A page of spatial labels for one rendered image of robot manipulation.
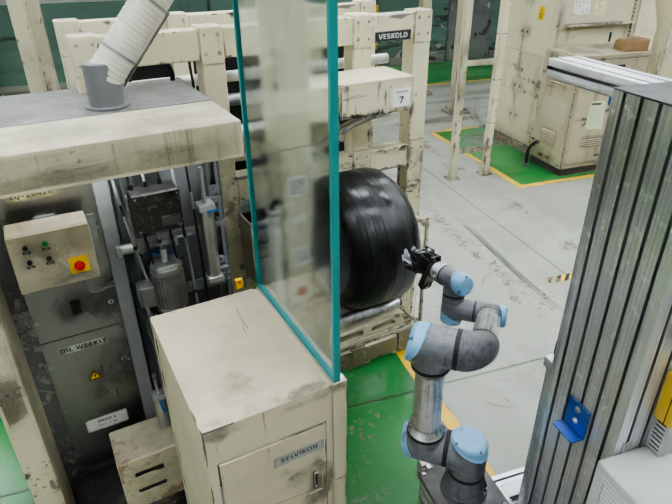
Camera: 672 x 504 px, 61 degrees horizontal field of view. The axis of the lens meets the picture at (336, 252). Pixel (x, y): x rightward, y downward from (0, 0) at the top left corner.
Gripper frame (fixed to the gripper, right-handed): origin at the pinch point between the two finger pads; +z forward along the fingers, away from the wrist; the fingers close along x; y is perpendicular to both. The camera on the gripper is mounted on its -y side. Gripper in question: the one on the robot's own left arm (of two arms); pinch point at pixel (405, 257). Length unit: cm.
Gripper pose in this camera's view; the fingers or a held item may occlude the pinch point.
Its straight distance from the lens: 219.2
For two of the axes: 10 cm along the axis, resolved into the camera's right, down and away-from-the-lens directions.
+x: -8.8, 2.4, -4.1
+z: -4.7, -3.1, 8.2
